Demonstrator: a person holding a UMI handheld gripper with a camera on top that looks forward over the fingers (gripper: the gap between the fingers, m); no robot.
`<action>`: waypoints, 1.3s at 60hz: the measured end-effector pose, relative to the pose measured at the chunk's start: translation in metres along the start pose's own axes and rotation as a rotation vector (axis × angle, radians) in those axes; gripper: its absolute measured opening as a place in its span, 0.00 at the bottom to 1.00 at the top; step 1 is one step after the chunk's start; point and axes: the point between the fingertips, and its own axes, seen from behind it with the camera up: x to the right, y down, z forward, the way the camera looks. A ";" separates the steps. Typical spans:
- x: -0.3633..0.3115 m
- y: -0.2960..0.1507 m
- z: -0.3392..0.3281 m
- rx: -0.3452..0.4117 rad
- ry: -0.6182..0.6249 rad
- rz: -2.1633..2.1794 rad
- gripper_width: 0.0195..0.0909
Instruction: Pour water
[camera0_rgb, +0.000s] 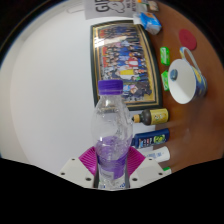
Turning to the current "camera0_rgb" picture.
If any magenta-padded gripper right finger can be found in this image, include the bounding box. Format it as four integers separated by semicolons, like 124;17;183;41
124;145;165;189

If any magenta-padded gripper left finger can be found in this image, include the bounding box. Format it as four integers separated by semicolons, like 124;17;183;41
59;146;100;189

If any clear purple-capped water bottle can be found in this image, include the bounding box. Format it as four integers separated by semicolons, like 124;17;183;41
90;79;135;190

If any white bottle with blue cap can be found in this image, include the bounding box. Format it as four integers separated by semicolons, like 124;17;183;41
139;145;171;164

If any dark blue pump bottle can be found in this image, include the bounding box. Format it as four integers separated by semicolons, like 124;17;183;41
130;128;171;150

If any tall green white box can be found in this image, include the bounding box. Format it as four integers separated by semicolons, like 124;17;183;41
162;166;173;176

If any dark bottle with yellow label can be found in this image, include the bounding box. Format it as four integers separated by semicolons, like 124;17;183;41
132;107;170;126

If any small green packet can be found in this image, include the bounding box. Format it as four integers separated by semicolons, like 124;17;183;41
159;46;171;67
160;69;171;92

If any blue yellow printed mug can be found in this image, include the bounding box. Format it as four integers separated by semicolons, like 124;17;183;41
167;46;209;105

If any framed group photo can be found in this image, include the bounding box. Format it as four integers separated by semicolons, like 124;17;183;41
89;19;164;112

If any flat round red coaster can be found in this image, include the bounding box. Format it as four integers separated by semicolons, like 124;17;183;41
178;28;198;51

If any white printed paper gift bag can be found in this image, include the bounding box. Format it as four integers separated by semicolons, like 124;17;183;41
83;0;138;20

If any small tan snack packet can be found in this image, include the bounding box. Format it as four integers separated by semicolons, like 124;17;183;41
146;0;160;13

